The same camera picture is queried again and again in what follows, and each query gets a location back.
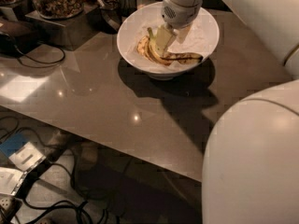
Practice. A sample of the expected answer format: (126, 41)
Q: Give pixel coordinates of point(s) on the large spotted banana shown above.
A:
(169, 57)

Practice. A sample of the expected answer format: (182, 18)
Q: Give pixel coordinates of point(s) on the white paper napkin liner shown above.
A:
(196, 42)

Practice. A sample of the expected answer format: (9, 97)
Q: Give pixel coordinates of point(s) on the black wire mesh cup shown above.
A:
(127, 7)

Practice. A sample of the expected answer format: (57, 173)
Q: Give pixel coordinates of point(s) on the blue and white box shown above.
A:
(21, 152)

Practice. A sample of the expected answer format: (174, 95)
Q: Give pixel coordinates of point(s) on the white ceramic bowl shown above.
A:
(135, 26)

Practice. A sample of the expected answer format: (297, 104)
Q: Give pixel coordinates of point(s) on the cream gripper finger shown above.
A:
(164, 38)
(183, 33)

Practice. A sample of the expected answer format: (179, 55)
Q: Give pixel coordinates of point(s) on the metal box stand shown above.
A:
(71, 33)

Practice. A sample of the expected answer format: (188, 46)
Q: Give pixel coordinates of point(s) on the white paper packet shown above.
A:
(10, 180)

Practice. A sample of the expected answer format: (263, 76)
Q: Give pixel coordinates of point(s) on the dark scoop utensil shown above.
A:
(110, 13)

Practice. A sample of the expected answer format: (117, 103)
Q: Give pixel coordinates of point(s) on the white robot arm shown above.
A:
(251, 165)

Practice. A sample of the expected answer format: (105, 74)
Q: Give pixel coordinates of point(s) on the white power strip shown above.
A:
(8, 208)

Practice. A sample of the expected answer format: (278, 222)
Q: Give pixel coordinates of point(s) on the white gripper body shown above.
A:
(179, 15)

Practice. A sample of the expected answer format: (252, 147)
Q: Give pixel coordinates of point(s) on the small curved spotted banana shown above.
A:
(143, 47)

